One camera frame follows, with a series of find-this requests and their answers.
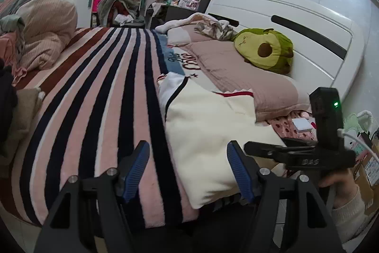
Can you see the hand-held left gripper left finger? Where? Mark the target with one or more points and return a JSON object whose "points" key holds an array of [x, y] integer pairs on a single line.
{"points": [[137, 170]]}

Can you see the white fleece blanket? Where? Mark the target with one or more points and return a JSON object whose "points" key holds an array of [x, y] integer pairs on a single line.
{"points": [[177, 22]]}

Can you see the cluttered dark desk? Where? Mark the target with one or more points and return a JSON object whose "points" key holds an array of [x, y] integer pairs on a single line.
{"points": [[171, 8]]}

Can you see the striped blanket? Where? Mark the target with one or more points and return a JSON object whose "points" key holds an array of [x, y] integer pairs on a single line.
{"points": [[88, 93]]}

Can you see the green avocado plush toy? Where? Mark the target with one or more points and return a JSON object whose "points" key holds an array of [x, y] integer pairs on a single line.
{"points": [[260, 48]]}

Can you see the cardboard box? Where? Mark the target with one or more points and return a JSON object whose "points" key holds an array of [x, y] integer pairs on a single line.
{"points": [[368, 179]]}

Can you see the bright pink box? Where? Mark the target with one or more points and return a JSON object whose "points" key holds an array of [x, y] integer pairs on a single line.
{"points": [[99, 1]]}

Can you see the cream garment with white collar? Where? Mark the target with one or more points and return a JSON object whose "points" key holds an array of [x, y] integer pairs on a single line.
{"points": [[207, 137]]}

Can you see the grey crumpled cloth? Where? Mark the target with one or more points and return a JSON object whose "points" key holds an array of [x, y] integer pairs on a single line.
{"points": [[11, 24]]}

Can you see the black cloth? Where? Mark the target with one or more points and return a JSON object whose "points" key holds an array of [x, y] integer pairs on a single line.
{"points": [[6, 104]]}

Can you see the pink dotted cloth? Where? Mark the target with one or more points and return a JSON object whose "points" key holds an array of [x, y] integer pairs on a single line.
{"points": [[281, 125]]}

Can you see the person's right forearm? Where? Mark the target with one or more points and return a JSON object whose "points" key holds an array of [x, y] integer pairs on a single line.
{"points": [[351, 217]]}

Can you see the pink quilted pillow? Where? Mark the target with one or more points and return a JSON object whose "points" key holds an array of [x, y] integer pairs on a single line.
{"points": [[237, 75]]}

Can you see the brown fleece cloth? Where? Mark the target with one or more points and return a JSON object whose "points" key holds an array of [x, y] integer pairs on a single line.
{"points": [[23, 122]]}

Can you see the patterned crumpled cloth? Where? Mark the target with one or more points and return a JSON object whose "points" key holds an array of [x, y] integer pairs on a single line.
{"points": [[216, 29]]}

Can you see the person's right hand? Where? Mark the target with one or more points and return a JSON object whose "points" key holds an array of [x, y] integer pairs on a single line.
{"points": [[346, 184]]}

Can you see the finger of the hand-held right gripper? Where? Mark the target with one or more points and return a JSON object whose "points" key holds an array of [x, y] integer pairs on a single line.
{"points": [[263, 149], [299, 142]]}

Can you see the small white box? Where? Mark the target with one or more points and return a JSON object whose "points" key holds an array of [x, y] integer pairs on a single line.
{"points": [[302, 125]]}

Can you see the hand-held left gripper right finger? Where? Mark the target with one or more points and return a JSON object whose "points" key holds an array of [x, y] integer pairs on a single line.
{"points": [[238, 170]]}

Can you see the white headboard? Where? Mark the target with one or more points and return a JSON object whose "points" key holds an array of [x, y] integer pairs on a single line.
{"points": [[281, 7]]}

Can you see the pale green plush toy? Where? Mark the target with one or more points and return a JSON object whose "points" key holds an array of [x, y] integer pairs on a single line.
{"points": [[353, 122]]}

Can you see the pink ruffled cloth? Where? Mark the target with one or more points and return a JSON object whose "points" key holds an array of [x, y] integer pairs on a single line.
{"points": [[9, 45]]}

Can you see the pink bundled duvet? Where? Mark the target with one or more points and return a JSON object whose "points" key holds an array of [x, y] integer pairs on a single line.
{"points": [[47, 24]]}

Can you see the pale pink pillow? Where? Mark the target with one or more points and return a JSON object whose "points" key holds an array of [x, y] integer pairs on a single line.
{"points": [[179, 36]]}

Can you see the grey clothes pile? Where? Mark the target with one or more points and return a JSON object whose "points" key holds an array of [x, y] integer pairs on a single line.
{"points": [[114, 1]]}

